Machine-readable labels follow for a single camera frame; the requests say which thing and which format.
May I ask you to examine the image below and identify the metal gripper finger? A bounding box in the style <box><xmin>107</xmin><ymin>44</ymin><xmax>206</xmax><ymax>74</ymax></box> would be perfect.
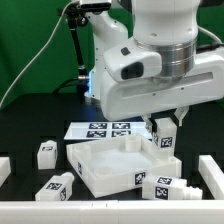
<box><xmin>174</xmin><ymin>106</ymin><xmax>189</xmax><ymax>127</ymax></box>
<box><xmin>142</xmin><ymin>115</ymin><xmax>153</xmax><ymax>138</ymax></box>

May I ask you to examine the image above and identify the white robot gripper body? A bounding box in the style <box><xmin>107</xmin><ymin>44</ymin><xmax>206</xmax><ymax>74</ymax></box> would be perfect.
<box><xmin>100</xmin><ymin>54</ymin><xmax>224</xmax><ymax>121</ymax></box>

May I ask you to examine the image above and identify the white square tabletop part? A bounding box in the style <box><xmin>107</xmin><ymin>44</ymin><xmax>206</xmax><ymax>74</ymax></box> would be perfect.
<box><xmin>66</xmin><ymin>134</ymin><xmax>182</xmax><ymax>198</ymax></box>

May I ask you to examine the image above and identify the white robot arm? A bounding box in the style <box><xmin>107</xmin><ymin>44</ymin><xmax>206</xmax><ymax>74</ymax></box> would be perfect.
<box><xmin>80</xmin><ymin>0</ymin><xmax>224</xmax><ymax>121</ymax></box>

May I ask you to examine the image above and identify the white marker sheet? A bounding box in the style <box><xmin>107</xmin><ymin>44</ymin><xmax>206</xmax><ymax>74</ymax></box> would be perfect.
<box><xmin>64</xmin><ymin>122</ymin><xmax>152</xmax><ymax>140</ymax></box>

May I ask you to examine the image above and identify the green backdrop curtain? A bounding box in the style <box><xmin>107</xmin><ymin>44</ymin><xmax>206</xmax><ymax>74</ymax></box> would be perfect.
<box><xmin>0</xmin><ymin>0</ymin><xmax>224</xmax><ymax>109</ymax></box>

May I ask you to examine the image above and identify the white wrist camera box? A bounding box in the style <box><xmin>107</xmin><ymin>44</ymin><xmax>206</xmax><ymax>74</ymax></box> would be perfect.
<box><xmin>104</xmin><ymin>38</ymin><xmax>162</xmax><ymax>82</ymax></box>

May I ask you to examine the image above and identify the white right wall rail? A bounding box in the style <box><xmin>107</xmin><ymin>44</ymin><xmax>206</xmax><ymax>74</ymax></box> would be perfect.
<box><xmin>198</xmin><ymin>155</ymin><xmax>224</xmax><ymax>200</ymax></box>

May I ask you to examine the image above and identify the white wall rail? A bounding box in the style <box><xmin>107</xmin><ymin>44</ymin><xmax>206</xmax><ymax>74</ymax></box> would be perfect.
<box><xmin>0</xmin><ymin>200</ymin><xmax>224</xmax><ymax>224</ymax></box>
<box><xmin>198</xmin><ymin>155</ymin><xmax>224</xmax><ymax>200</ymax></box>

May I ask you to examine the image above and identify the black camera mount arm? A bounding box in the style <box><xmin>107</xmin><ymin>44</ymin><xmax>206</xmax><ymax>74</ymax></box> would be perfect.
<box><xmin>57</xmin><ymin>1</ymin><xmax>101</xmax><ymax>94</ymax></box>

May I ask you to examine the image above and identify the white cable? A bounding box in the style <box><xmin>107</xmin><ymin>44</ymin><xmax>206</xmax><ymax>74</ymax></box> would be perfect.
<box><xmin>0</xmin><ymin>0</ymin><xmax>78</xmax><ymax>109</ymax></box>

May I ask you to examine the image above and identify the white front wall rail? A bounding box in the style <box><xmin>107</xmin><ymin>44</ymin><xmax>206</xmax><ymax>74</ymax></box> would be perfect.
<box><xmin>0</xmin><ymin>200</ymin><xmax>224</xmax><ymax>224</ymax></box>

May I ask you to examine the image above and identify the white left wall block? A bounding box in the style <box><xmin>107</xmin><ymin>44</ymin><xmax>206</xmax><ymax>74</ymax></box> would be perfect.
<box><xmin>0</xmin><ymin>157</ymin><xmax>11</xmax><ymax>187</ymax></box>

